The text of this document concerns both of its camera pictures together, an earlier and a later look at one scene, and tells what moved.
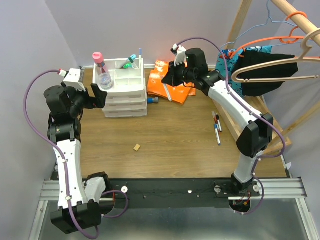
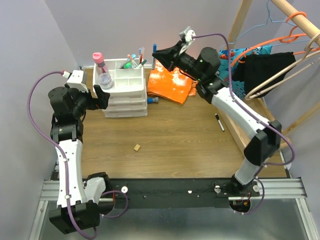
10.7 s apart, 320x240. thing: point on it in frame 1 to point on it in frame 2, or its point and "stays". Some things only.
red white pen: (214, 117) to (141, 55)
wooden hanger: (302, 58) to (308, 51)
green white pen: (140, 57) to (142, 64)
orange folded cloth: (179, 94) stays
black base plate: (173, 193) stays
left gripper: (98, 100) stays
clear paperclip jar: (105, 81) stays
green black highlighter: (128, 65) stays
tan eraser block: (137, 147) stays
